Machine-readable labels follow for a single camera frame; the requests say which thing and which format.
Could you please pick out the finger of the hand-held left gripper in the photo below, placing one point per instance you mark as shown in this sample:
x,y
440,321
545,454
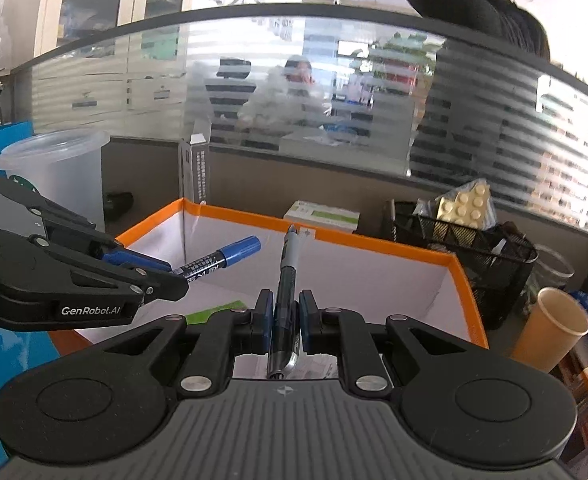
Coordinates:
x,y
84,235
159,290

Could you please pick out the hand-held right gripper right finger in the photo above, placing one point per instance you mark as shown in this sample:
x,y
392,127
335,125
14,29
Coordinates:
x,y
308,320

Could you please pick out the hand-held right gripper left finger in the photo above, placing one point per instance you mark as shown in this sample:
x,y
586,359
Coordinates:
x,y
263,319

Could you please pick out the black pen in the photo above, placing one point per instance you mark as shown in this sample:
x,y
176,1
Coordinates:
x,y
286,290

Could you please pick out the green card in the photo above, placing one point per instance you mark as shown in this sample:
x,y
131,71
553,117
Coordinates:
x,y
214,312

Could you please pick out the blue marker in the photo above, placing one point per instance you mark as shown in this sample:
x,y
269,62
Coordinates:
x,y
224,255

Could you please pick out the orange cardboard box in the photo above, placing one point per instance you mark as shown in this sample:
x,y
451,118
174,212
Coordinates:
x,y
374,280

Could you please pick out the small black object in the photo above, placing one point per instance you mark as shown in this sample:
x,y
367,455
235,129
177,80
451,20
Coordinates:
x,y
119,202

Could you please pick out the frosted plastic cup green logo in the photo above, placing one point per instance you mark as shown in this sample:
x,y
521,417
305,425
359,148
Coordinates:
x,y
59,170

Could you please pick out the white green medicine box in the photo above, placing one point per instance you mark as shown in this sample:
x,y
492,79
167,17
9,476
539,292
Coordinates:
x,y
324,216

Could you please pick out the printed desk mat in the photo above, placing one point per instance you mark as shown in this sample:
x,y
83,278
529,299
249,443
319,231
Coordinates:
x,y
9,385

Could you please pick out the black white pen box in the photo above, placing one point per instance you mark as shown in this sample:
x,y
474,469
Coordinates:
x,y
196,170

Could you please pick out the black mesh basket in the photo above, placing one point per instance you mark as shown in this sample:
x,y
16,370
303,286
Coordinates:
x,y
474,270

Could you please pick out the yellow pill blister pack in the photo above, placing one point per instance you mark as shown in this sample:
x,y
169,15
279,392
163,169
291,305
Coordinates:
x,y
466,207

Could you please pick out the black office chair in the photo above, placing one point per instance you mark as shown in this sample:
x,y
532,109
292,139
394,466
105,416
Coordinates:
x,y
231,85

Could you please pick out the striped glass partition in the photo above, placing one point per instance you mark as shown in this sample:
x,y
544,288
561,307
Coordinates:
x,y
324,110

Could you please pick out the beige glass-door cabinet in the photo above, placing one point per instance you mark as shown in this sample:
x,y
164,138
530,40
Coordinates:
x,y
104,20

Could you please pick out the brown paper cup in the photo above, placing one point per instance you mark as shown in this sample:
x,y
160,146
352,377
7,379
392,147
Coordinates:
x,y
549,330

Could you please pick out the clear plastic lid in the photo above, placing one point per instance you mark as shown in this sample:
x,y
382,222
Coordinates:
x,y
554,262

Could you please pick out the green potted plant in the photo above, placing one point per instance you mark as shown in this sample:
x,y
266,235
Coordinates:
x,y
404,55

